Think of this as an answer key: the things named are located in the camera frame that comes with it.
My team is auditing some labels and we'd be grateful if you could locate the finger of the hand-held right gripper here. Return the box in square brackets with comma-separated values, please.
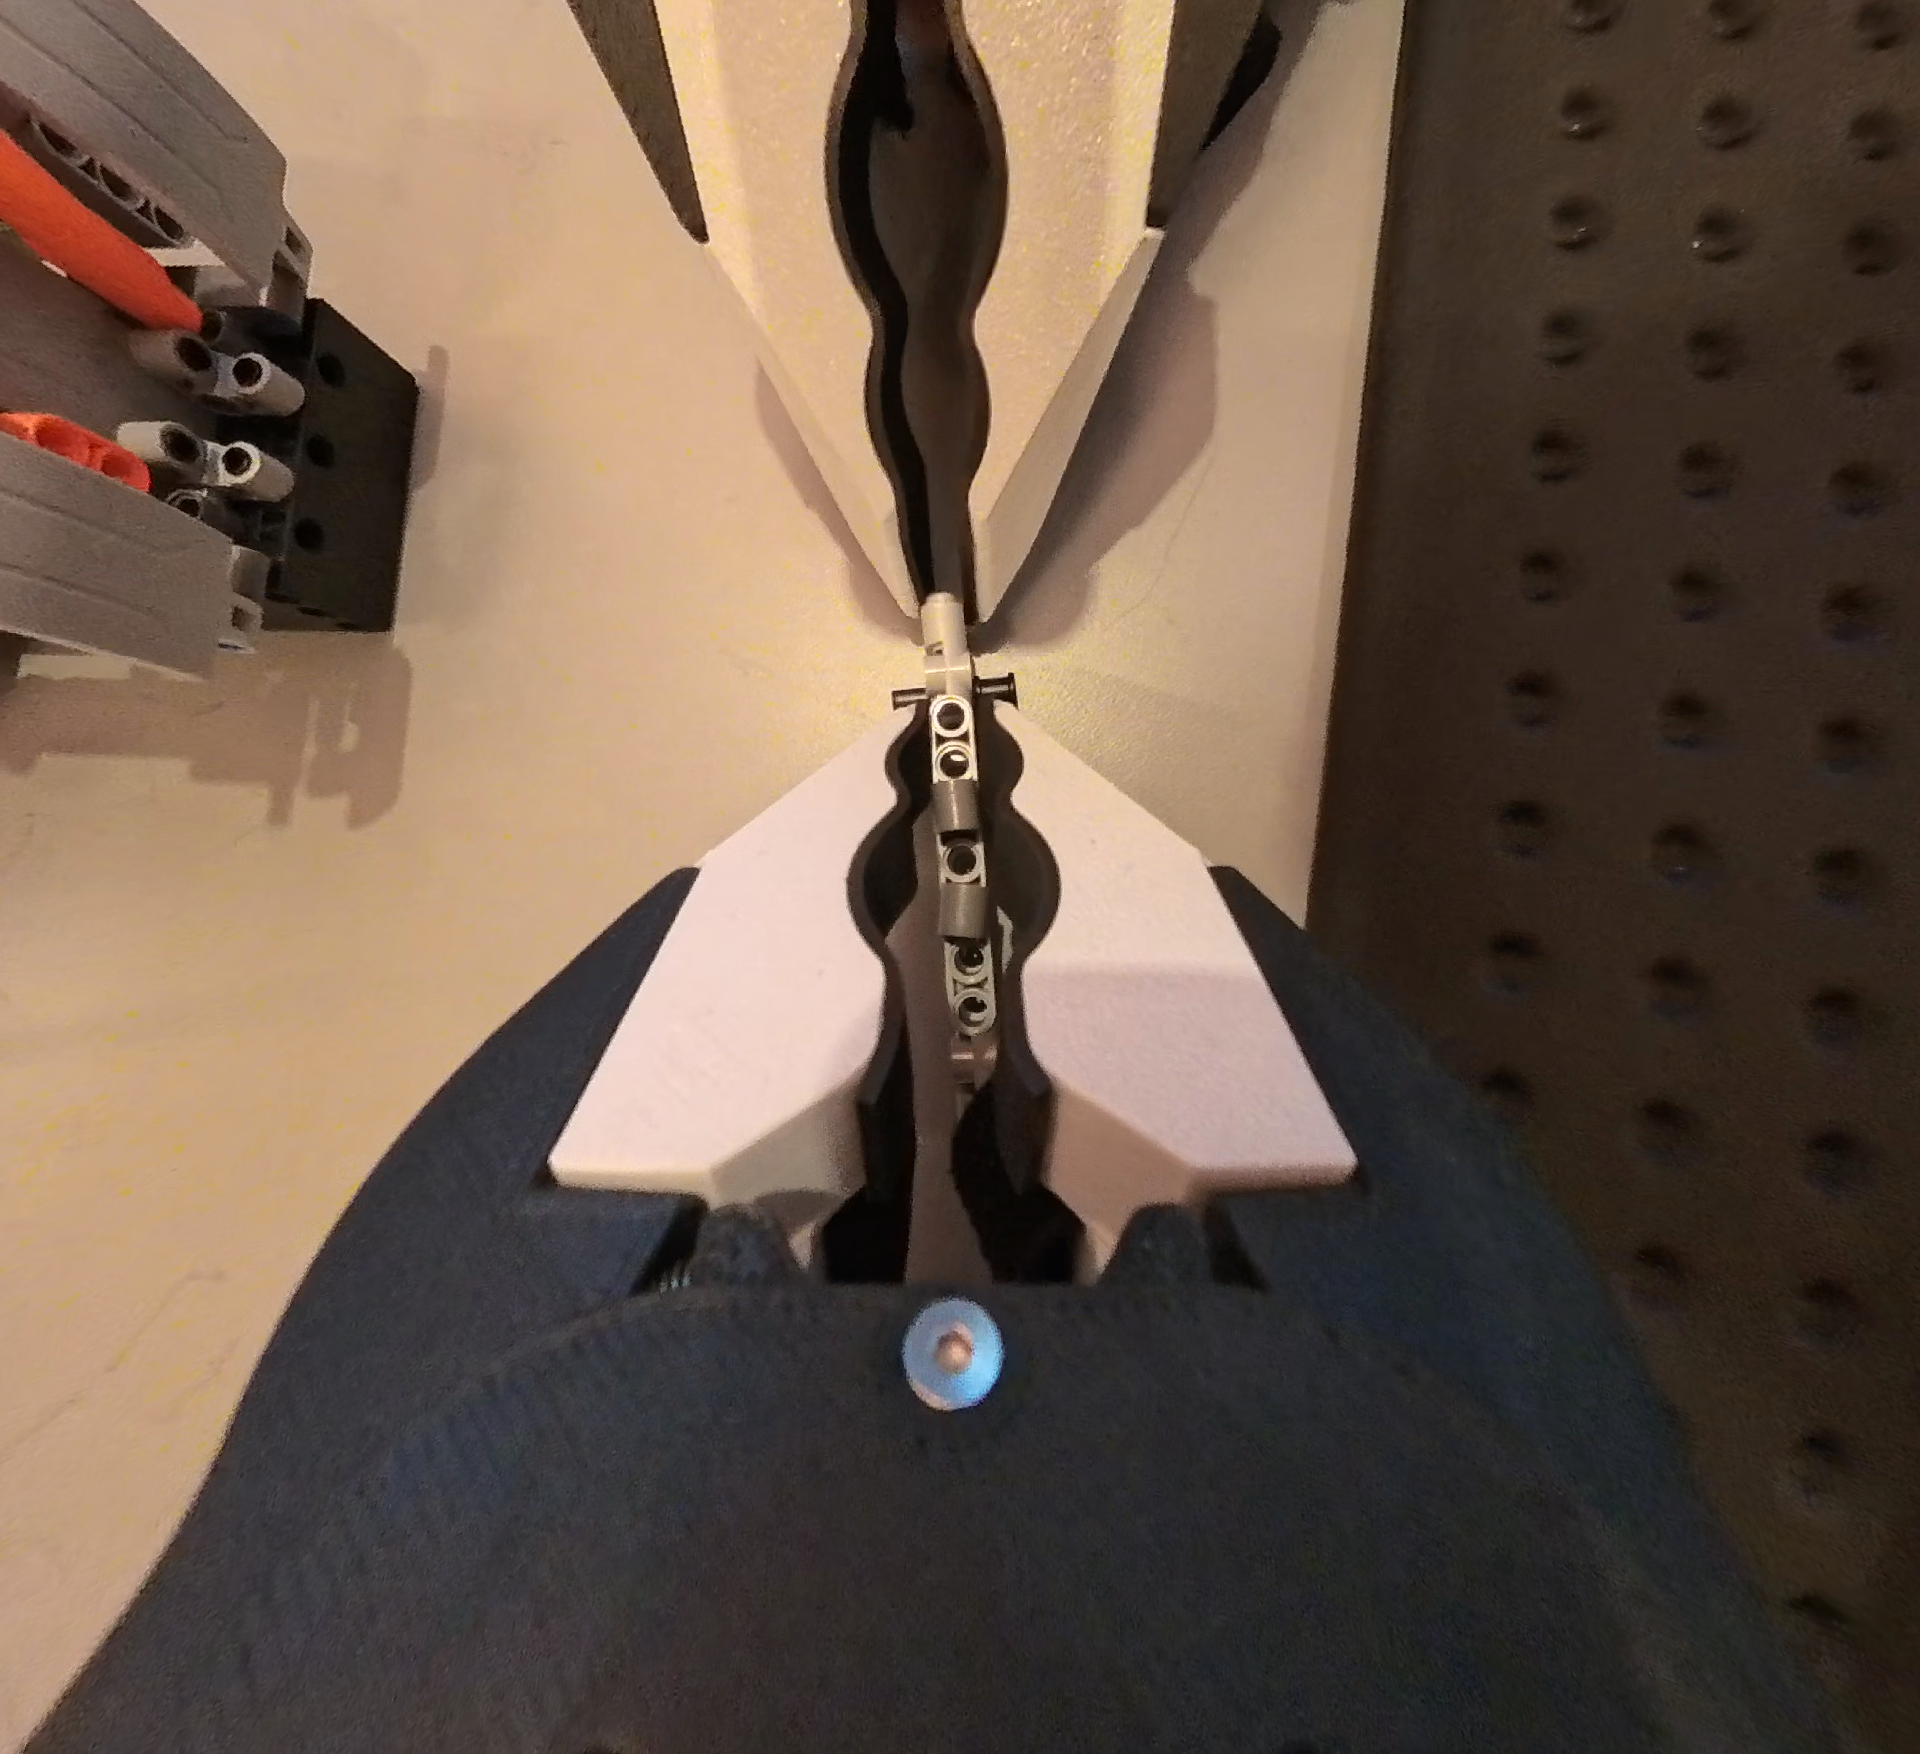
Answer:
[615, 0, 940, 624]
[957, 0, 1201, 624]

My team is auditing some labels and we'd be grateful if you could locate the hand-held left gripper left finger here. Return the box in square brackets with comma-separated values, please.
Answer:
[547, 711, 919, 1195]

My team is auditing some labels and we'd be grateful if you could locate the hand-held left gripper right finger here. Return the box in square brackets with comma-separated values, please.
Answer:
[983, 715, 1362, 1203]

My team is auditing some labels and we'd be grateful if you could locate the dark grey toy-brick beam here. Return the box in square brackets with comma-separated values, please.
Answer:
[917, 696, 1011, 1085]

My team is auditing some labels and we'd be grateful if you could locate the light grey toy-brick connector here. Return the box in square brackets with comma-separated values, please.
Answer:
[891, 590, 1024, 715]

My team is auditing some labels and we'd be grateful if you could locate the black perforated foam mat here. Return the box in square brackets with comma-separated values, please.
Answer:
[1302, 0, 1920, 1754]

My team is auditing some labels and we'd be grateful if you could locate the grey and orange toy-brick vehicle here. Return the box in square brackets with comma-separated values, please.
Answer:
[0, 0, 425, 687]

